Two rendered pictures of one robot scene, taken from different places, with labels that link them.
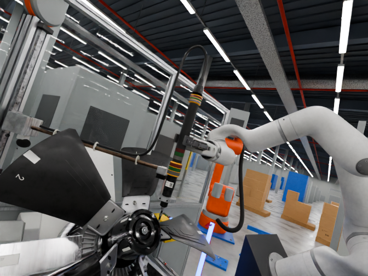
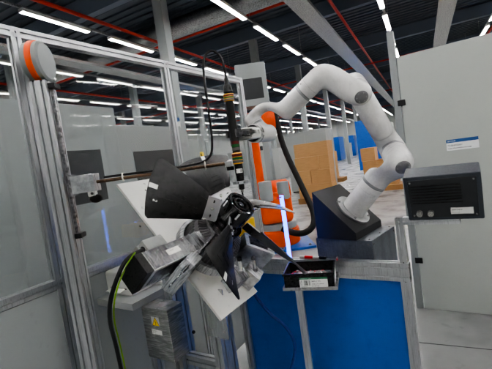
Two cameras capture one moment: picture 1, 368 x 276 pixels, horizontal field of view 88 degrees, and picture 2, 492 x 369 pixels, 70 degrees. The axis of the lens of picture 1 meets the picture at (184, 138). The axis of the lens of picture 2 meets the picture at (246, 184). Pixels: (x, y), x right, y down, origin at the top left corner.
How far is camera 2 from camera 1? 0.82 m
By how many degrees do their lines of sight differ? 14
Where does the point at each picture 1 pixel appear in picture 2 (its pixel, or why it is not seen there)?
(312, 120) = (319, 77)
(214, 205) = (271, 212)
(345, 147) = (345, 88)
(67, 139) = (163, 167)
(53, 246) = (189, 239)
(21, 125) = (91, 183)
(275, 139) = (300, 102)
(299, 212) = not seen: hidden behind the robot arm
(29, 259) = (184, 247)
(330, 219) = not seen: hidden behind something
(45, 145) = (155, 176)
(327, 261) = (373, 176)
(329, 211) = not seen: hidden behind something
